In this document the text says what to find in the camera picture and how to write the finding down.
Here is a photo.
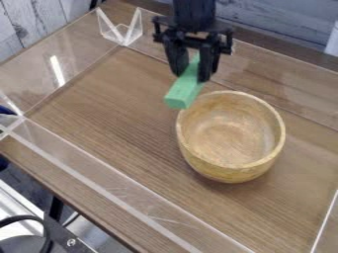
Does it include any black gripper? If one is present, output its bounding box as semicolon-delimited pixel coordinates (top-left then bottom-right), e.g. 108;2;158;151
152;0;234;83

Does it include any green rectangular block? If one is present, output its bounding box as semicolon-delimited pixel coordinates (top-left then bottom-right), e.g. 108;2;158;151
164;54;204;110

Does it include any brown wooden bowl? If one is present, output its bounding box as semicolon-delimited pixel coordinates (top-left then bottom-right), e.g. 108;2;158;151
175;91;286;184

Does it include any blue object at edge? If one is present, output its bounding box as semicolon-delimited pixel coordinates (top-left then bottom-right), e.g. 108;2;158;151
0;105;17;116

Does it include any black metal table leg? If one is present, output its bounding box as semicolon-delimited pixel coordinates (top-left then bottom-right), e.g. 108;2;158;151
49;197;64;222

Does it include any clear acrylic corner bracket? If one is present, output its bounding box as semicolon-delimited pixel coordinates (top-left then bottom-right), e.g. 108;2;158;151
95;8;143;46

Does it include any metal bracket with screw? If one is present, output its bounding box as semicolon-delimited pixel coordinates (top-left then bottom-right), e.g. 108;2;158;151
44;216;98;253

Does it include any black cable loop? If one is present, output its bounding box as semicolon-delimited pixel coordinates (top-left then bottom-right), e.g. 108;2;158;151
0;214;53;253

